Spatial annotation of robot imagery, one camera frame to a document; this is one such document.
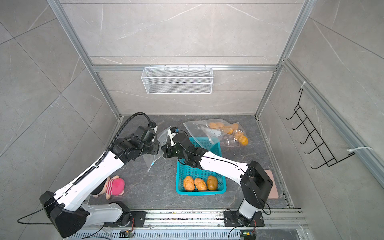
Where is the clear plastic bag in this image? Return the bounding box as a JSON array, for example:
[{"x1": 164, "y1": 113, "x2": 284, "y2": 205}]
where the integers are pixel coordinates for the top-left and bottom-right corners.
[
  {"x1": 143, "y1": 127, "x2": 171, "y2": 172},
  {"x1": 182, "y1": 118, "x2": 241, "y2": 150}
]

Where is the clear pink-dotted zipper bag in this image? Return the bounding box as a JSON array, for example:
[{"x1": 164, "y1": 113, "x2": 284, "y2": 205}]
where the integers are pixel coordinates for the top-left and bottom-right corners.
[{"x1": 221, "y1": 123, "x2": 250, "y2": 147}]

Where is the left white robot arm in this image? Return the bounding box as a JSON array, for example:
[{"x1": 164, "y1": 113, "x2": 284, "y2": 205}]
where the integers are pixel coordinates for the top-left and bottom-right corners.
[{"x1": 40, "y1": 126, "x2": 160, "y2": 238}]

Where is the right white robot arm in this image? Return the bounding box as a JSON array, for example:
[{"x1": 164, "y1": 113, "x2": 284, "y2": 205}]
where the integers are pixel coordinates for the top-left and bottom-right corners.
[{"x1": 162, "y1": 128, "x2": 274, "y2": 227}]

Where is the teal plastic basket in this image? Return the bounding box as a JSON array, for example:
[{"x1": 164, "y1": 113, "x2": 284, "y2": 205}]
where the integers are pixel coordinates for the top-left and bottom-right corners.
[{"x1": 176, "y1": 137, "x2": 227, "y2": 196}]

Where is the pink plush pig toy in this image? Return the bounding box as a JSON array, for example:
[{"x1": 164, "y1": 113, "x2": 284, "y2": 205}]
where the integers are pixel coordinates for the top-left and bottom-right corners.
[{"x1": 91, "y1": 176, "x2": 126, "y2": 200}]

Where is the checkered beige cloth item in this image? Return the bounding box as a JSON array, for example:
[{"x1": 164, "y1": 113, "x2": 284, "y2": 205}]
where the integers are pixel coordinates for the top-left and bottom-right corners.
[{"x1": 265, "y1": 170, "x2": 279, "y2": 200}]

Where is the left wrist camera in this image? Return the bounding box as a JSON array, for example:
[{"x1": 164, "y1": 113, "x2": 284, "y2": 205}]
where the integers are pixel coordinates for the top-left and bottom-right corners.
[{"x1": 148, "y1": 121, "x2": 158, "y2": 133}]

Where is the black corrugated cable conduit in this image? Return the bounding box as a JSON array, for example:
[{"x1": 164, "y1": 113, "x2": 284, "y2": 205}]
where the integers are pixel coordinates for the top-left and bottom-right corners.
[{"x1": 71, "y1": 112, "x2": 154, "y2": 185}]

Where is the white wire mesh shelf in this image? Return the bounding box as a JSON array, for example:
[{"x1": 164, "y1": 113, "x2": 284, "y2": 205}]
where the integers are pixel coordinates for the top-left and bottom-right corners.
[{"x1": 141, "y1": 67, "x2": 214, "y2": 95}]

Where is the metal base rail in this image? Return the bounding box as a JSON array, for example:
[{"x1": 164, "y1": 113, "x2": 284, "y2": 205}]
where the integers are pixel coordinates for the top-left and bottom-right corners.
[{"x1": 69, "y1": 209, "x2": 313, "y2": 240}]

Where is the black wire hook rack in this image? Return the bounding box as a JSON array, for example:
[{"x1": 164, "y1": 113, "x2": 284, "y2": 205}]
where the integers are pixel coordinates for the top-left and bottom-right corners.
[{"x1": 286, "y1": 89, "x2": 355, "y2": 170}]

